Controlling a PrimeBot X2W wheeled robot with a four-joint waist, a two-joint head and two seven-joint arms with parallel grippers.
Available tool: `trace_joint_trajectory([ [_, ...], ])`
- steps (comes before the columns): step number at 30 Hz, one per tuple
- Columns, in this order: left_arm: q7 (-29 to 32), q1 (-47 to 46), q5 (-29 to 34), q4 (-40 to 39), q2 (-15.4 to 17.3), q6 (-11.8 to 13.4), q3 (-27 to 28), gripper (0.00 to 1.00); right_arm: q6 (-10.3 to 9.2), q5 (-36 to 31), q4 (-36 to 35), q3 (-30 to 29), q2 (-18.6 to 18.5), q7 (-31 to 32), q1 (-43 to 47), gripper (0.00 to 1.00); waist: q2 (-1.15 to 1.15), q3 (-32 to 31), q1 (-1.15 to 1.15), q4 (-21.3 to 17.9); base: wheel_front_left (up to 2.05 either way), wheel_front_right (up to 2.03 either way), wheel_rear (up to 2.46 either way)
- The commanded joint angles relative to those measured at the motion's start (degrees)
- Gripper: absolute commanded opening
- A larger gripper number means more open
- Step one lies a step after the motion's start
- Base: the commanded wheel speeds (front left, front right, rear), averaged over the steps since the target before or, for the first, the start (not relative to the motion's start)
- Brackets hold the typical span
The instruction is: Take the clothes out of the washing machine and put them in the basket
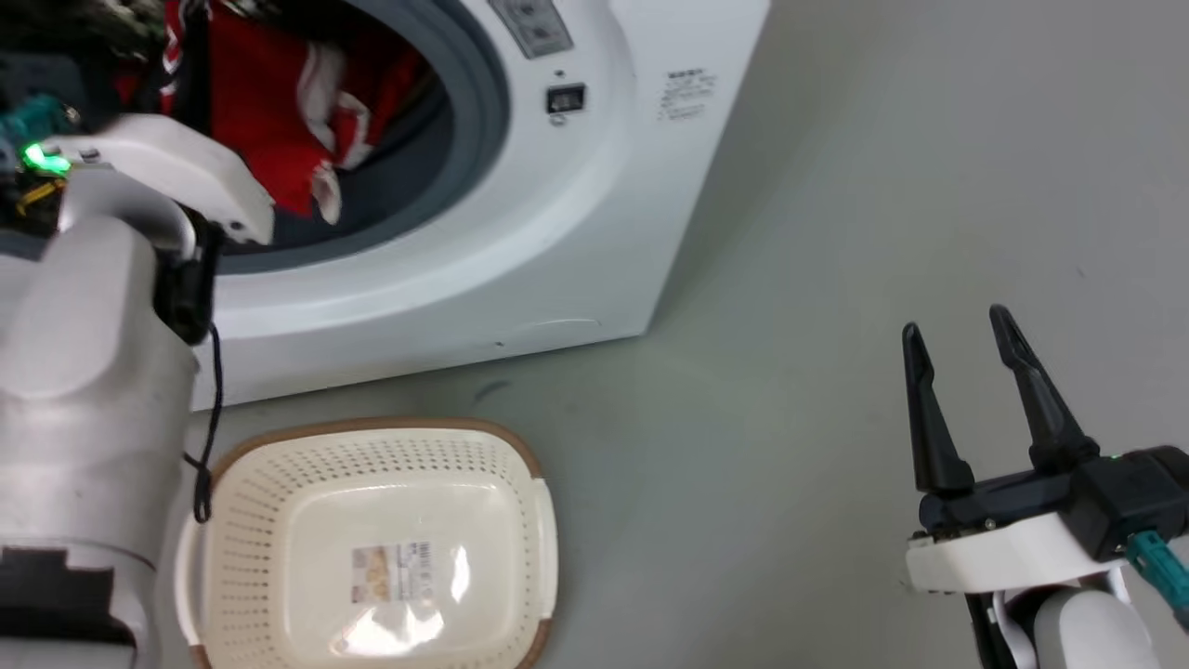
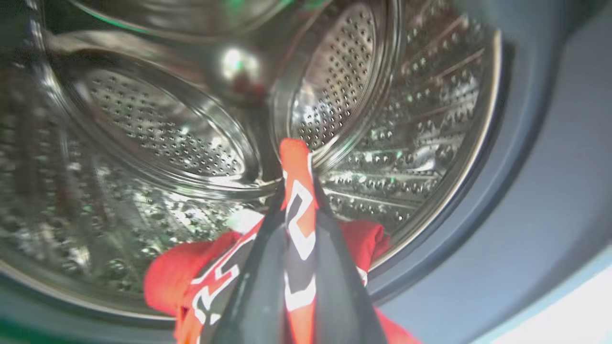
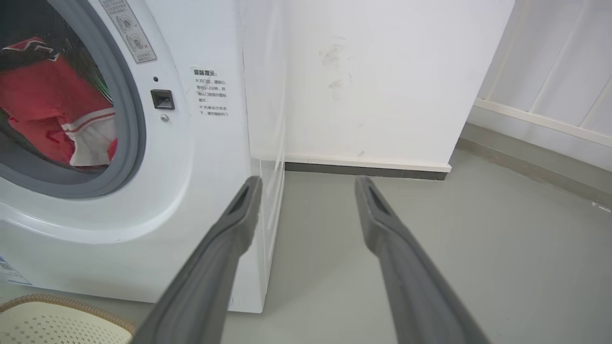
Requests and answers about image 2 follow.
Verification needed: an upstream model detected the washing machine steel drum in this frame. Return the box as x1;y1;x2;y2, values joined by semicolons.
0;0;503;321

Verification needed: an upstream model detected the grey washing machine door gasket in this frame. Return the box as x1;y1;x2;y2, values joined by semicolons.
0;0;612;344

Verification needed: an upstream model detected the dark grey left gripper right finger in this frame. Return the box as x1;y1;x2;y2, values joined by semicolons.
312;179;389;344

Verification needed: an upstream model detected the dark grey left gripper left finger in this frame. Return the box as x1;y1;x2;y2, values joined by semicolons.
209;184;287;344

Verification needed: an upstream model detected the red patterned garment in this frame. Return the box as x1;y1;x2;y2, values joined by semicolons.
143;138;421;344

